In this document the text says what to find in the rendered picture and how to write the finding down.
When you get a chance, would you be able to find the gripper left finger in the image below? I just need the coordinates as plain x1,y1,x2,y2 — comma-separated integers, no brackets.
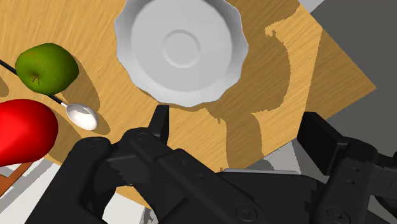
25,104,267,224

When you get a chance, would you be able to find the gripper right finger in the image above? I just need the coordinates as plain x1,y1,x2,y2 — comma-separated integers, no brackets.
296,111,397,224

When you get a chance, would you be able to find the white scalloped plate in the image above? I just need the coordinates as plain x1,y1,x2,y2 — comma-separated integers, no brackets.
114,0,249,108

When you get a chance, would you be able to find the red pear-shaped fruit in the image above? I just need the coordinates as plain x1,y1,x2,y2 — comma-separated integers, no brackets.
0,99,59,167

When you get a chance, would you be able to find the green apple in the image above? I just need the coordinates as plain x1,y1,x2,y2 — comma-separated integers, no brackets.
15,43,80,96

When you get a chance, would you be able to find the black-handled silver spoon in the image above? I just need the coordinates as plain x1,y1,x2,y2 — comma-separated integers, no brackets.
0,59,99,131

